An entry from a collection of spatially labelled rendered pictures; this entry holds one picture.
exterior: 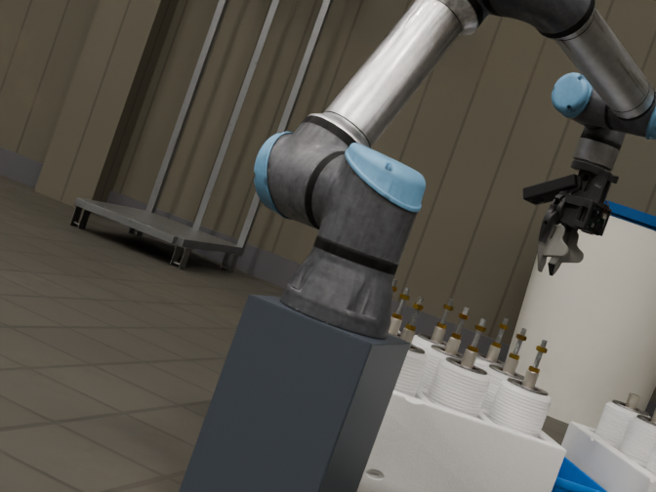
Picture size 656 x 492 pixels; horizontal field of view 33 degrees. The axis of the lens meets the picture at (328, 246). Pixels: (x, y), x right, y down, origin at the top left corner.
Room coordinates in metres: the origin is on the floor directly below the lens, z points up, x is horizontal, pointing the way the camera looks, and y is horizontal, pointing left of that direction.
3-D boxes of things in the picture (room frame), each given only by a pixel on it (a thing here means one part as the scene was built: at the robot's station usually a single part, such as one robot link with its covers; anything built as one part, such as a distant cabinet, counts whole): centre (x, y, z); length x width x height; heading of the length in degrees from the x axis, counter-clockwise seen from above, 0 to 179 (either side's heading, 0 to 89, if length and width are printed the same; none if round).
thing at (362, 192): (1.49, -0.03, 0.47); 0.13 x 0.12 x 0.14; 46
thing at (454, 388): (1.93, -0.30, 0.16); 0.10 x 0.10 x 0.18
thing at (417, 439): (2.05, -0.28, 0.09); 0.39 x 0.39 x 0.18; 9
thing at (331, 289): (1.49, -0.04, 0.35); 0.15 x 0.15 x 0.10
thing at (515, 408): (1.95, -0.41, 0.16); 0.10 x 0.10 x 0.18
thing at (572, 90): (1.97, -0.35, 0.76); 0.11 x 0.11 x 0.08; 46
